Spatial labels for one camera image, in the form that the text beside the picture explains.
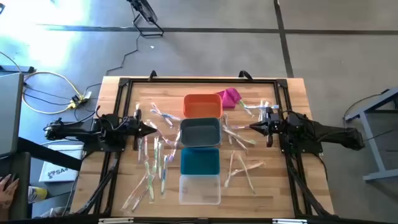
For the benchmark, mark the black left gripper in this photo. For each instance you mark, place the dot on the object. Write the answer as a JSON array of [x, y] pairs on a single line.
[[133, 127]]

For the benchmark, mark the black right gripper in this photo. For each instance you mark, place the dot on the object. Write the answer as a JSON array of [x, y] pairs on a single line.
[[275, 126]]

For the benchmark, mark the purple toothbrush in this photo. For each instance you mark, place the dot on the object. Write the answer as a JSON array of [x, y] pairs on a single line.
[[164, 137], [157, 110], [175, 144]]

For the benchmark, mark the pale toothbrush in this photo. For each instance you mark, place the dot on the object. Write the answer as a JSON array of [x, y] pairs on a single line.
[[229, 169], [242, 146]]

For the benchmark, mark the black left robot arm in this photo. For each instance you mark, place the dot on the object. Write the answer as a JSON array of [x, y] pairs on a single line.
[[77, 132]]

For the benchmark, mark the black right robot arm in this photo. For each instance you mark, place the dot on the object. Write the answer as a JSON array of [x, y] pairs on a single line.
[[335, 134]]

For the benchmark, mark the pink folded cloth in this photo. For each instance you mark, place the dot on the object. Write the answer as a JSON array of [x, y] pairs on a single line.
[[228, 98]]

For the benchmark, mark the grey plastic bin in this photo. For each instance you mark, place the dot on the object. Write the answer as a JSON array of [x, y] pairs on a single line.
[[200, 132]]

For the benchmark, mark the orange plastic bin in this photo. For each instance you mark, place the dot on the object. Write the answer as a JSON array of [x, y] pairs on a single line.
[[202, 105]]

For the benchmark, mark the teal plastic bin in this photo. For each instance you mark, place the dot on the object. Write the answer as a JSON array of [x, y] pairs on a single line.
[[200, 161]]

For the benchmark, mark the clear frosted plastic bin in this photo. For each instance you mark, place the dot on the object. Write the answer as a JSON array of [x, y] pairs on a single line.
[[199, 189]]

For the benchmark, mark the white printed cardboard box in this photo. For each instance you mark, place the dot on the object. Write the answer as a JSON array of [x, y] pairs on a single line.
[[59, 175]]

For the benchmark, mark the black desk beam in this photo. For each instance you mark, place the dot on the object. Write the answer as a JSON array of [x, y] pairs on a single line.
[[49, 154]]

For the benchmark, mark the black floor fan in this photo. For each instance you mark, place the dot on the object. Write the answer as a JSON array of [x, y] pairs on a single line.
[[146, 12]]

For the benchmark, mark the yellow and white can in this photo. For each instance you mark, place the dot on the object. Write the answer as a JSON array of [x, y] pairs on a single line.
[[37, 194]]

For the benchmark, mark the dark desk top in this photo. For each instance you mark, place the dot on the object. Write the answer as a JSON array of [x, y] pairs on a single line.
[[25, 180]]

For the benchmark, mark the grey monitor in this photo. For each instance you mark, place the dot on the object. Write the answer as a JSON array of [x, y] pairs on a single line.
[[11, 115]]

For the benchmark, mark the dark grey floor bar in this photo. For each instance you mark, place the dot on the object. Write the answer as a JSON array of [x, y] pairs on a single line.
[[18, 69]]

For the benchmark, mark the person's hand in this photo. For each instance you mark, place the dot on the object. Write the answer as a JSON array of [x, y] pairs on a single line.
[[7, 191]]

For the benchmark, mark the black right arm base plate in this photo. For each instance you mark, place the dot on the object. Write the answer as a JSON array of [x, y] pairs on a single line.
[[314, 151]]

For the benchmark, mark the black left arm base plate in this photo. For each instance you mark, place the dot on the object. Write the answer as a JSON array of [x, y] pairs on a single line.
[[90, 149]]

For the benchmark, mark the silver frame bracket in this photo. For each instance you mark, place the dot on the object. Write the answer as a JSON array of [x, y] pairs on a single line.
[[115, 220], [289, 221]]

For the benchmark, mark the grey metal bench frame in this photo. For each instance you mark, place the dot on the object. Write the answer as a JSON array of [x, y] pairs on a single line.
[[371, 144]]

